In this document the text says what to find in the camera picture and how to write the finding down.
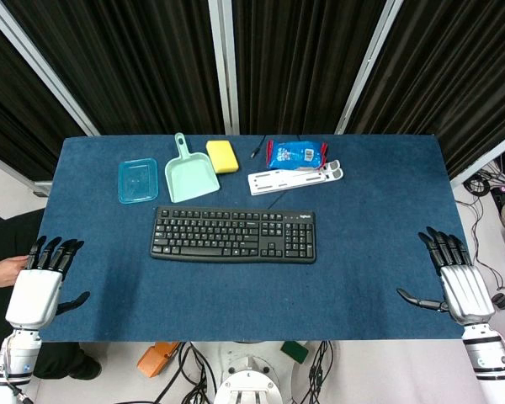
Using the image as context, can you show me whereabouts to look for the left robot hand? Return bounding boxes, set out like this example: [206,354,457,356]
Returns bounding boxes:
[5,237,91,331]

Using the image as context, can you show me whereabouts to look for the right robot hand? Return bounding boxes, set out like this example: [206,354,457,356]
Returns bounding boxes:
[396,226,496,326]

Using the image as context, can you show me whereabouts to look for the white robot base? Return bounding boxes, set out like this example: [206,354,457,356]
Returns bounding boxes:
[189,340,316,404]

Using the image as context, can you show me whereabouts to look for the person's hand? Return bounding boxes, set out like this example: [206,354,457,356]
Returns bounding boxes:
[0,256,29,290]

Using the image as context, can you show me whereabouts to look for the black computer keyboard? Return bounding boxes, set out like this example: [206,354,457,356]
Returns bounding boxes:
[150,205,317,265]

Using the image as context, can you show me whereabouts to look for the person's black trousers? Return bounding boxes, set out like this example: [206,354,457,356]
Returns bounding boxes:
[0,208,103,380]

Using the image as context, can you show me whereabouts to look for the orange foot pedal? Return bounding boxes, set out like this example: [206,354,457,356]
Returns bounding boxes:
[136,341,181,379]

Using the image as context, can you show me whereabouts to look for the blue transparent plastic container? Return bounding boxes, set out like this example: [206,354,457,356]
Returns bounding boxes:
[117,157,159,205]

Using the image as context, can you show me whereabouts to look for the green foot pedal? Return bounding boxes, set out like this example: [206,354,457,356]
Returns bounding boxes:
[280,340,311,364]

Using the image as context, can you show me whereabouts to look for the mint green dustpan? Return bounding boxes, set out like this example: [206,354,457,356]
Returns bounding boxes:
[164,132,221,204]

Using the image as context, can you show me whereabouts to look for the white folding stand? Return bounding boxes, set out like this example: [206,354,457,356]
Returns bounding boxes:
[247,160,345,197]

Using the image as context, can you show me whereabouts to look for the blue tablecloth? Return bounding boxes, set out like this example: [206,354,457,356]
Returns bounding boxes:
[37,134,472,343]

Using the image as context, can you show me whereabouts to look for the blue snack bag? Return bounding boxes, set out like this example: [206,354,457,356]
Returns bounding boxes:
[265,139,329,171]

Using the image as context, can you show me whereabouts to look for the yellow sponge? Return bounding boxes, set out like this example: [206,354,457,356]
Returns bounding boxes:
[205,140,240,175]

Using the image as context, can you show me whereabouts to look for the black curtain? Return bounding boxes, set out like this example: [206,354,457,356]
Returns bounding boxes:
[0,0,505,182]

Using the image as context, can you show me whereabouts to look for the black floor cables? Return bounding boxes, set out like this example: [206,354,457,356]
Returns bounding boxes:
[153,340,336,404]
[456,159,505,311]

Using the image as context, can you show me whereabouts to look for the grey metal frame post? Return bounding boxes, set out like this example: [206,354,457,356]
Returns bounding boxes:
[334,0,405,136]
[449,125,505,189]
[207,0,241,136]
[0,0,101,136]

